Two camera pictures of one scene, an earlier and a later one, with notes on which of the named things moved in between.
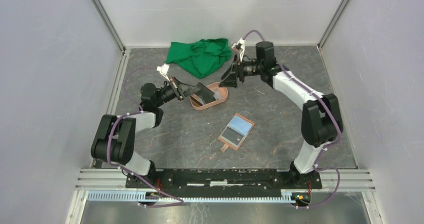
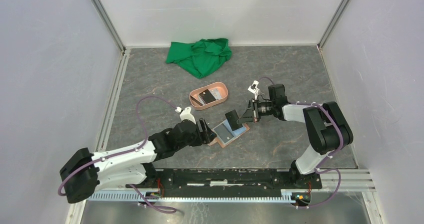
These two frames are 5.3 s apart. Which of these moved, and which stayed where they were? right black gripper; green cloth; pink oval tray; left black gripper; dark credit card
Moved: dark credit card; left black gripper; right black gripper
Stayed: pink oval tray; green cloth
